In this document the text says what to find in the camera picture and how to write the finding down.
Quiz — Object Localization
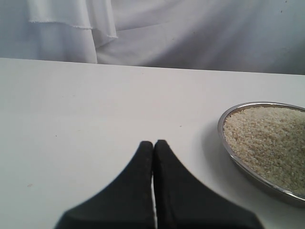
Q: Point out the white backdrop curtain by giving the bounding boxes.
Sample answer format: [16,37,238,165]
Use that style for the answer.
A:
[0,0,305,74]

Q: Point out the round steel rice tray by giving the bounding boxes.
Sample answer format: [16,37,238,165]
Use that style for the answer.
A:
[217,102,305,208]

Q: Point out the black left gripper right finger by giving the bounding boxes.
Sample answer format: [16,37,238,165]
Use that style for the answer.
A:
[153,140,263,229]

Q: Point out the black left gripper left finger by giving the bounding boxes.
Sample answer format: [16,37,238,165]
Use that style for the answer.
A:
[55,141,155,229]

